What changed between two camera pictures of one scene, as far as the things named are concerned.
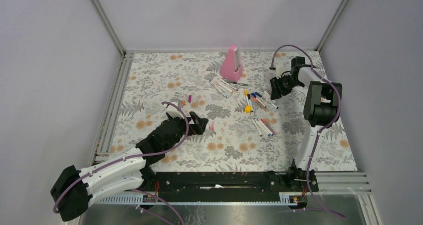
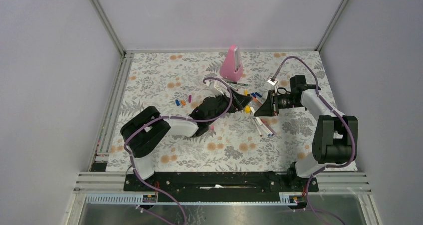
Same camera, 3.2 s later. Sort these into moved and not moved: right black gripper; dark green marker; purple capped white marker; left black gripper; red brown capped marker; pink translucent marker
Moved: left black gripper; right black gripper
Not moved: dark green marker; purple capped white marker; red brown capped marker; pink translucent marker
